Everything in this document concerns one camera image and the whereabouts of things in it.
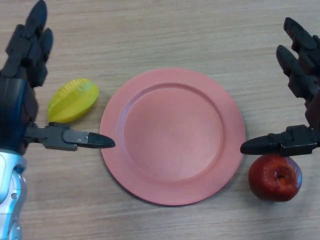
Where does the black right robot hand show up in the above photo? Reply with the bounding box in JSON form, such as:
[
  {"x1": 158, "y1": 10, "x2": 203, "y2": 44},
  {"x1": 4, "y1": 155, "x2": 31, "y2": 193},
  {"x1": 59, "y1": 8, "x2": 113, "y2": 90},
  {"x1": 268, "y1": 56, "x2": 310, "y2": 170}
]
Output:
[{"x1": 239, "y1": 16, "x2": 320, "y2": 158}]

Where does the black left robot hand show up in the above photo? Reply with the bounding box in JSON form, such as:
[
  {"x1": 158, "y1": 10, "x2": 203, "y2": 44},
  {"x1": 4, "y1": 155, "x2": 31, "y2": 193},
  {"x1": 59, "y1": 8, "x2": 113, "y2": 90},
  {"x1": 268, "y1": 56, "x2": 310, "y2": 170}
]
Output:
[{"x1": 0, "y1": 0, "x2": 116, "y2": 157}]

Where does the yellow starfruit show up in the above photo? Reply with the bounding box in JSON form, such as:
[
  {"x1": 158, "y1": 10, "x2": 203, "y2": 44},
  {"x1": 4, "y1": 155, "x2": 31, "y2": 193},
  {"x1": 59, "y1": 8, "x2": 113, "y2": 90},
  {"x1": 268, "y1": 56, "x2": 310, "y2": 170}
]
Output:
[{"x1": 47, "y1": 78, "x2": 100, "y2": 124}]

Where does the pink round plate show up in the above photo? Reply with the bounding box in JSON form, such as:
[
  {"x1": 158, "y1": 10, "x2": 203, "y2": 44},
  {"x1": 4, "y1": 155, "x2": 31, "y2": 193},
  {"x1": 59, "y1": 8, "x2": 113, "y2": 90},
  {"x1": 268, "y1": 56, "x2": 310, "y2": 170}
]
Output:
[{"x1": 99, "y1": 67, "x2": 247, "y2": 207}]

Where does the red apple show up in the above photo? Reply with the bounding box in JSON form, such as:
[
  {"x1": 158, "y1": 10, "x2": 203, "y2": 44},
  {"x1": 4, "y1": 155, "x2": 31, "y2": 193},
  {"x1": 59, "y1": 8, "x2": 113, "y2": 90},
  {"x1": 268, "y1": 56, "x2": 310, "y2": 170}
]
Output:
[{"x1": 247, "y1": 153, "x2": 303, "y2": 203}]

